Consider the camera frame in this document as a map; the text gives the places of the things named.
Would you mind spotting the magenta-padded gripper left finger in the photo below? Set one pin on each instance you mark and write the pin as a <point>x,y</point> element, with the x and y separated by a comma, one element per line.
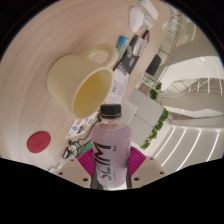
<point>71,170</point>

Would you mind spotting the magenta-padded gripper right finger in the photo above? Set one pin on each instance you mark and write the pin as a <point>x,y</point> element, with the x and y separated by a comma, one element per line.
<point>150,168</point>

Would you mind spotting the lilac drink bottle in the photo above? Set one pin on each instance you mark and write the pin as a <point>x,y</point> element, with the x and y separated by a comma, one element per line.
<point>111,150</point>

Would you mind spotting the flat round red coaster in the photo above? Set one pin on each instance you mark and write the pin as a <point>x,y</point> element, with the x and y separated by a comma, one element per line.
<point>39,142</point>

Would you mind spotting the colourful sticker sheet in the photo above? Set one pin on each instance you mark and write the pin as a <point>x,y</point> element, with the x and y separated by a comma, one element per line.
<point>80,127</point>

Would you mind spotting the white cabinet topped with plants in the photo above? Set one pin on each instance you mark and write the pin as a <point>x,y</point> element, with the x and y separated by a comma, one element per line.
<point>148,113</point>

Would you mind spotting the white chair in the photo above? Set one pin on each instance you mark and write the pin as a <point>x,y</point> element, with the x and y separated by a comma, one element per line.
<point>130,110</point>

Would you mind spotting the small potted plant stand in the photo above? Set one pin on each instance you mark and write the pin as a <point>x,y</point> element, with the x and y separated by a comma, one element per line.
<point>151,91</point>

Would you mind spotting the pale yellow mug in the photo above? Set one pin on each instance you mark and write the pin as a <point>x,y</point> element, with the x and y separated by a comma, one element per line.
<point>71,80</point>

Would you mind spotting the black office chair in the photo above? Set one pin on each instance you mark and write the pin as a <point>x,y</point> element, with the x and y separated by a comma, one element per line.
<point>153,65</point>

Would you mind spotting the white computer mouse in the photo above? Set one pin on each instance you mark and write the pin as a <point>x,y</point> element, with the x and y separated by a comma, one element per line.
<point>136,19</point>

